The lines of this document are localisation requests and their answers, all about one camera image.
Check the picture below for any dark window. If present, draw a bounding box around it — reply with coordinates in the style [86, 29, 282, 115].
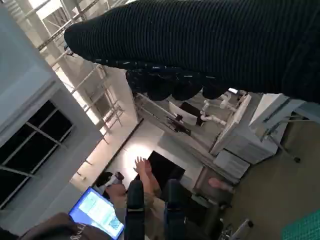
[0, 99, 76, 211]

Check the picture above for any white louvred cabinet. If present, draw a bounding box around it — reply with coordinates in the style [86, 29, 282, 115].
[209, 93, 291, 180]

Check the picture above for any bare black left hand, blue tape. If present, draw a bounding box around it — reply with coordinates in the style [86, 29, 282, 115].
[124, 179, 187, 240]

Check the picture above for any person with headset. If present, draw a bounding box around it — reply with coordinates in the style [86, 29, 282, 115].
[94, 156, 166, 226]

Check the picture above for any white headset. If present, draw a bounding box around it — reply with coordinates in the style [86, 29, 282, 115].
[96, 172, 125, 193]

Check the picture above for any green cutting mat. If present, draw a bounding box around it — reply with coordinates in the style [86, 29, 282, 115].
[281, 199, 320, 240]

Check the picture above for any white-backed computer monitor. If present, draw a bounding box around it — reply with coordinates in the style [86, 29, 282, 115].
[168, 99, 203, 127]

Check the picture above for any black flat monitor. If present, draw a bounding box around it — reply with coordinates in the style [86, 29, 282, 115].
[147, 150, 186, 198]

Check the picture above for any black knitted gloved right hand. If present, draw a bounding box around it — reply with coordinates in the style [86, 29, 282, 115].
[63, 0, 320, 105]

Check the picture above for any laptop with blue screen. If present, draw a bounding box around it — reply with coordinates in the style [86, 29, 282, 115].
[68, 186, 125, 238]

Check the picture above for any grey metal-legged table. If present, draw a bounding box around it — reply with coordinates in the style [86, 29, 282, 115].
[264, 99, 320, 163]

